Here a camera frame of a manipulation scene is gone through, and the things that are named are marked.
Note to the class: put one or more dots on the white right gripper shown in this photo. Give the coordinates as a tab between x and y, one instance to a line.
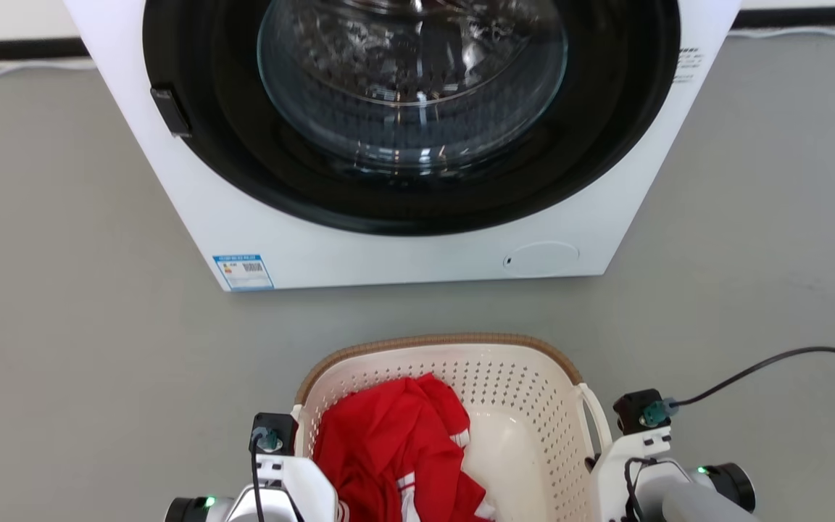
617	478

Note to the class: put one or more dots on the cream perforated laundry basket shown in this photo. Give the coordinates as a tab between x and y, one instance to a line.
519	435

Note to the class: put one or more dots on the round white filter cover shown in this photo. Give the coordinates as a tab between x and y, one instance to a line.
542	259

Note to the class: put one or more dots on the black washer door latch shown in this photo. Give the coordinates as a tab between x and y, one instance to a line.
170	111

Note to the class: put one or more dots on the white front-load washing machine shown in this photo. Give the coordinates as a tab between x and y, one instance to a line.
403	257

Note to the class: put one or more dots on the red and white garment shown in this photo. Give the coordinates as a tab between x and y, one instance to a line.
388	442

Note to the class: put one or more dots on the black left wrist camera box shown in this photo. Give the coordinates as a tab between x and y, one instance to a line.
277	428

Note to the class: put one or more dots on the black round washer door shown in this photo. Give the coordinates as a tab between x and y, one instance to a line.
243	159

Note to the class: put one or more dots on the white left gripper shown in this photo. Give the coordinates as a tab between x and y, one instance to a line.
301	489

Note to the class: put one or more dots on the blue energy label sticker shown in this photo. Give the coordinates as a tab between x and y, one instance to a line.
243	272

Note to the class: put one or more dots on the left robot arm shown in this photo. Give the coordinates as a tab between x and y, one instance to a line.
196	510

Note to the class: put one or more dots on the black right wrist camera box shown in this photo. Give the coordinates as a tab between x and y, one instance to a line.
635	409

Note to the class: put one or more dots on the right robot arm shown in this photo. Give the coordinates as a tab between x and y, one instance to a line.
700	500

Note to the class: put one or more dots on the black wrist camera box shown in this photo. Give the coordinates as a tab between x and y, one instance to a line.
277	428
635	409

